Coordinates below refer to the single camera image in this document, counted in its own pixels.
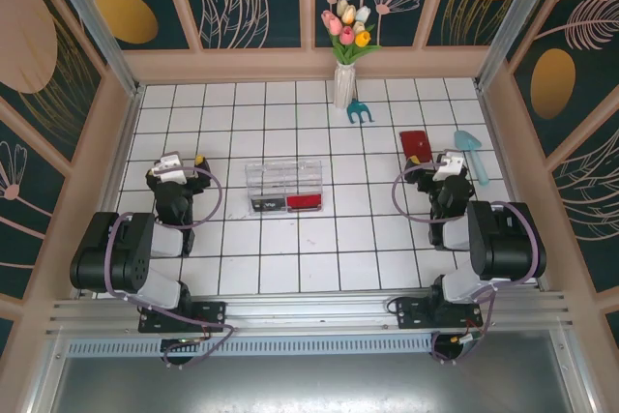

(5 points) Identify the red case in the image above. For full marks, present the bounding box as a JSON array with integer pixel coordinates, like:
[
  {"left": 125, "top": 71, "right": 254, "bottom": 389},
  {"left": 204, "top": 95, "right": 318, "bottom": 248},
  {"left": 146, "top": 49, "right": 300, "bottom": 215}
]
[{"left": 398, "top": 130, "right": 432, "bottom": 163}]

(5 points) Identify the black card stack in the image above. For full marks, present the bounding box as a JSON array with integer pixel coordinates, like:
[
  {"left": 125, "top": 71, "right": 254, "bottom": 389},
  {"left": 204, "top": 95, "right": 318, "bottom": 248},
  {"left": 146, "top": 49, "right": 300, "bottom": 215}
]
[{"left": 251, "top": 195, "right": 287, "bottom": 214}]

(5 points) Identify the clear acrylic card holder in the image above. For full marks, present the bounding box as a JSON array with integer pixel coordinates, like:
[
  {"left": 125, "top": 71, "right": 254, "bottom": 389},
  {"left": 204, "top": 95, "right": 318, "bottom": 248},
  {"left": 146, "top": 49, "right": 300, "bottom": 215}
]
[{"left": 244, "top": 159, "right": 325, "bottom": 216}]

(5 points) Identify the red card stack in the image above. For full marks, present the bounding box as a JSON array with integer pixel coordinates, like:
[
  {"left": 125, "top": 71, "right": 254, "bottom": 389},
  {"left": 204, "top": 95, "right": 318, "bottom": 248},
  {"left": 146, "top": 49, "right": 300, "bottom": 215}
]
[{"left": 285, "top": 193, "right": 323, "bottom": 213}]

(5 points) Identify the light blue toy shovel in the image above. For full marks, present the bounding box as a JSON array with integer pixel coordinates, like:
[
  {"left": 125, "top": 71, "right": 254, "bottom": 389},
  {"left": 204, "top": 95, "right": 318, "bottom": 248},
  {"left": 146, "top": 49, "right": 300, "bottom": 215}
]
[{"left": 453, "top": 130, "right": 490, "bottom": 187}]

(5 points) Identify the teal toy rake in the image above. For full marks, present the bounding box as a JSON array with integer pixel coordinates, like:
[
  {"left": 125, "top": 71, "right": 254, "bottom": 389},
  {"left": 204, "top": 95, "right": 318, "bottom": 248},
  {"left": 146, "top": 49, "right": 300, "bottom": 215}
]
[{"left": 345, "top": 86, "right": 376, "bottom": 126}]

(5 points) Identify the white ribbed vase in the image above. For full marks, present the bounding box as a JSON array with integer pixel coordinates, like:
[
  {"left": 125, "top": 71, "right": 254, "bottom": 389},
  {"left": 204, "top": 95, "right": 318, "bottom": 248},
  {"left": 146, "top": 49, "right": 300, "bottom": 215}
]
[{"left": 333, "top": 60, "right": 358, "bottom": 109}]

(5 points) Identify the artificial tulip bouquet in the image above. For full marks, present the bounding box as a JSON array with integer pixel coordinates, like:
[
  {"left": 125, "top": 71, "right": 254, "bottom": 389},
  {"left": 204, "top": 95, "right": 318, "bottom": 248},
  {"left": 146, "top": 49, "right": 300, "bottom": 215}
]
[{"left": 321, "top": 0, "right": 383, "bottom": 66}]

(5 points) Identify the grey metal panel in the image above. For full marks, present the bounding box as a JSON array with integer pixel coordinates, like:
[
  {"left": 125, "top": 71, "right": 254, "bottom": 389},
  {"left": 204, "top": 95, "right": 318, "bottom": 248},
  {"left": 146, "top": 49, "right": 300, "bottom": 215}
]
[{"left": 28, "top": 330, "right": 599, "bottom": 413}]

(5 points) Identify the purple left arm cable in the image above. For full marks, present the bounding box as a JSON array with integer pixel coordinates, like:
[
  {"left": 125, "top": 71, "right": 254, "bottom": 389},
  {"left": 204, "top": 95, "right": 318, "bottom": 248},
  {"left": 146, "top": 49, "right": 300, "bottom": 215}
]
[{"left": 103, "top": 165, "right": 236, "bottom": 370}]

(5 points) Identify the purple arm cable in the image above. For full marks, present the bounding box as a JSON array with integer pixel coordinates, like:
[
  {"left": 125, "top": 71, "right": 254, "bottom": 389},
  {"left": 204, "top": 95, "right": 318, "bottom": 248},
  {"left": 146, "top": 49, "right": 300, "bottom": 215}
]
[
  {"left": 392, "top": 162, "right": 542, "bottom": 365},
  {"left": 103, "top": 165, "right": 236, "bottom": 370}
]

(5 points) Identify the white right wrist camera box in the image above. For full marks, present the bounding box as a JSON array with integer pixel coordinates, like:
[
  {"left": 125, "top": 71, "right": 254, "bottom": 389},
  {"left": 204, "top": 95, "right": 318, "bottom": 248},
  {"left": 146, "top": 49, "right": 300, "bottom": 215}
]
[{"left": 431, "top": 152, "right": 464, "bottom": 184}]

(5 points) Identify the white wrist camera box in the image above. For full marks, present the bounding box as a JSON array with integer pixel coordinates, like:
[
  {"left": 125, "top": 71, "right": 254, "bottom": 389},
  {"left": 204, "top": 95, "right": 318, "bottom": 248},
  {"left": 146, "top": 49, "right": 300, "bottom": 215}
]
[
  {"left": 431, "top": 152, "right": 464, "bottom": 184},
  {"left": 149, "top": 153, "right": 189, "bottom": 186}
]

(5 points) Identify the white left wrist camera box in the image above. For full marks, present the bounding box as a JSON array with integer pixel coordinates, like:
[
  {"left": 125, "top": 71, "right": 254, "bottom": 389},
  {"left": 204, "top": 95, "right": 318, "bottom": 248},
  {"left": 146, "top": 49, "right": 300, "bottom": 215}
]
[{"left": 149, "top": 153, "right": 189, "bottom": 186}]

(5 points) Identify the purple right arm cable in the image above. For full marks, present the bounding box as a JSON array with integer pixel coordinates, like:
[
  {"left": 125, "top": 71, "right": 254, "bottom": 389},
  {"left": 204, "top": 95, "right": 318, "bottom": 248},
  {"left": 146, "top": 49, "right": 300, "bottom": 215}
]
[{"left": 392, "top": 162, "right": 542, "bottom": 365}]

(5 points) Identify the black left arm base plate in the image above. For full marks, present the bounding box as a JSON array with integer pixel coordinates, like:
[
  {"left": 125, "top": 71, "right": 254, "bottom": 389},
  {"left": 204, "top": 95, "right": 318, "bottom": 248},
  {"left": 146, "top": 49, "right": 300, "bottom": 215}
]
[{"left": 138, "top": 300, "right": 228, "bottom": 335}]

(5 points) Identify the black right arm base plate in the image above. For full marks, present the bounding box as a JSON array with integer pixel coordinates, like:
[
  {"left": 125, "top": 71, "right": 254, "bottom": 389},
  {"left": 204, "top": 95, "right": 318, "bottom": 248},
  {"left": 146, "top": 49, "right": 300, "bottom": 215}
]
[{"left": 396, "top": 294, "right": 485, "bottom": 333}]

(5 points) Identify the aluminium frame post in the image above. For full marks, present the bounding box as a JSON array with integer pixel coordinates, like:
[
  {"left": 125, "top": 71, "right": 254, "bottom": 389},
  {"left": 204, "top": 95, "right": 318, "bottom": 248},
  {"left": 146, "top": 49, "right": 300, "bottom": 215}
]
[
  {"left": 41, "top": 0, "right": 145, "bottom": 98},
  {"left": 475, "top": 0, "right": 566, "bottom": 91}
]

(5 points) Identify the aluminium mounting rail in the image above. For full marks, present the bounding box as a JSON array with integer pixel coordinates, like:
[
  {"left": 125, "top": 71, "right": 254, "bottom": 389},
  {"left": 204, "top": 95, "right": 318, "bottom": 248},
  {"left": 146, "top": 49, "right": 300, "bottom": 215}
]
[{"left": 45, "top": 290, "right": 576, "bottom": 338}]

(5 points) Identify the slotted grey cable duct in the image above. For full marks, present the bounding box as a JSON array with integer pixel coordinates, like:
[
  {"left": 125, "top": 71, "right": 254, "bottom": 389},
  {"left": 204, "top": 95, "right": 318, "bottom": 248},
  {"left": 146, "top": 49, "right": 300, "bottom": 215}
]
[{"left": 65, "top": 337, "right": 435, "bottom": 357}]

